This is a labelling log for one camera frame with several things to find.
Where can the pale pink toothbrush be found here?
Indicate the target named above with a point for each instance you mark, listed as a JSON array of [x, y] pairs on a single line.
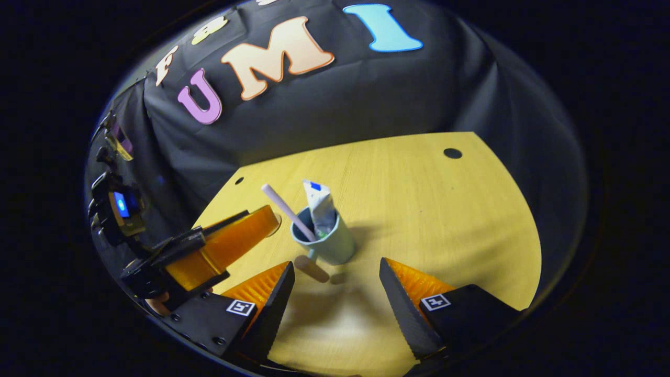
[[285, 208]]

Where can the black backdrop cloth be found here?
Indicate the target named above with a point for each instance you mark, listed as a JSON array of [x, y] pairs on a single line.
[[340, 104]]

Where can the white toothpaste tube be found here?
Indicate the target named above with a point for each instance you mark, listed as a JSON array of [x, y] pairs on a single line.
[[320, 207]]

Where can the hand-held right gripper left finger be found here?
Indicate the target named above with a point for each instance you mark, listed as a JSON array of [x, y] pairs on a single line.
[[272, 309]]

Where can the wooden desktop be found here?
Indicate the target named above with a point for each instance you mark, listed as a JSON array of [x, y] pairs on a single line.
[[445, 220]]

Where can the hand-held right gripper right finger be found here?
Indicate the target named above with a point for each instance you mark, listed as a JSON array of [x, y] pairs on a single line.
[[403, 309]]

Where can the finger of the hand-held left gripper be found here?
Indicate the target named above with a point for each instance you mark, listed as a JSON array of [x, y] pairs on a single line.
[[180, 246], [225, 246]]

